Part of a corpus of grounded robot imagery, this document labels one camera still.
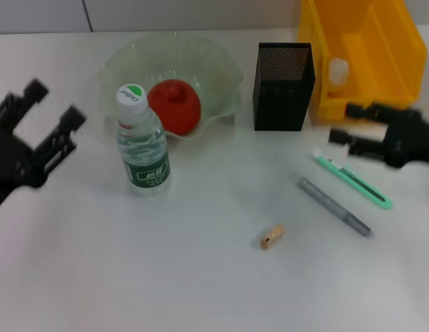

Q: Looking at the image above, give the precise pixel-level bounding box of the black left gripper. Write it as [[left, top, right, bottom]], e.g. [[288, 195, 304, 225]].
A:
[[0, 78, 88, 212]]

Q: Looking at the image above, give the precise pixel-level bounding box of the black mesh pen holder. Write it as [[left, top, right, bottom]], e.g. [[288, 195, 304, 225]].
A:
[[253, 42, 316, 132]]

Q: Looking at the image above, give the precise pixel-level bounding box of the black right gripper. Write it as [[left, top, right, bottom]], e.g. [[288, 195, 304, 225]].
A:
[[328, 102, 429, 169]]

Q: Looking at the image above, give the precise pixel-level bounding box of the clear water bottle green label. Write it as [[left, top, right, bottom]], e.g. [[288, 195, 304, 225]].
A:
[[116, 83, 172, 198]]

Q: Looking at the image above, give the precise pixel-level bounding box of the grey marker pen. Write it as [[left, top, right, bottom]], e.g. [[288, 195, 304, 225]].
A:
[[297, 176, 372, 239]]

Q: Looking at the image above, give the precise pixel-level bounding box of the white paper ball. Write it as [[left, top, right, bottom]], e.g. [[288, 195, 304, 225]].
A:
[[328, 57, 350, 93]]

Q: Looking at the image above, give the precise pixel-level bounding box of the translucent green wavy glass bowl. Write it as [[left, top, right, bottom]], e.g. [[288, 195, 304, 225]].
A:
[[98, 30, 245, 141]]

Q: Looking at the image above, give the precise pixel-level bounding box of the yellow plastic storage bin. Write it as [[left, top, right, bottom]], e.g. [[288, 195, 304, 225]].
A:
[[296, 0, 429, 122]]

